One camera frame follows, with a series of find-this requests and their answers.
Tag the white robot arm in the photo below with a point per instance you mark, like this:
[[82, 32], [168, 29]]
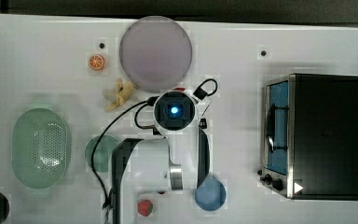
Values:
[[178, 160]]

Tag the green plastic strainer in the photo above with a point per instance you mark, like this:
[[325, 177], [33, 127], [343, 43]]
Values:
[[40, 148]]

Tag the peeled banana toy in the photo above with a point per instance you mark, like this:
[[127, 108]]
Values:
[[121, 92]]

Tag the grey round plate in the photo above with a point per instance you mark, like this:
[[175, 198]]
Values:
[[155, 53]]

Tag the blue bowl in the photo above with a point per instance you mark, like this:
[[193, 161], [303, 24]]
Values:
[[210, 195]]

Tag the green metal cup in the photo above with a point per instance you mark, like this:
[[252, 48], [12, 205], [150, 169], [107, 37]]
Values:
[[100, 156]]

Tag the orange slice toy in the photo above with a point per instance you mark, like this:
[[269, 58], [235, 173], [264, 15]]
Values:
[[96, 62]]

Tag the pink strawberry toy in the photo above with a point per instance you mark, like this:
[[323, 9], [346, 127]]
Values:
[[145, 208]]

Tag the black toaster oven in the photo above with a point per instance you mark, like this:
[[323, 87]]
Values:
[[310, 137]]

